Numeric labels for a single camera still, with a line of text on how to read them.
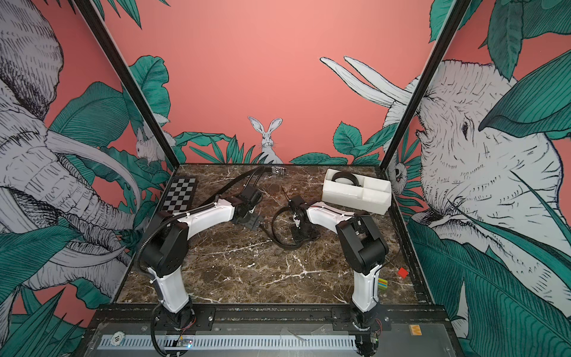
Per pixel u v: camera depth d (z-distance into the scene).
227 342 0.70
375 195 1.07
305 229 0.81
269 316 0.75
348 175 1.05
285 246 0.90
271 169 1.11
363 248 0.50
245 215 0.73
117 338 0.70
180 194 1.04
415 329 0.72
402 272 0.84
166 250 0.48
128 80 0.86
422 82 0.86
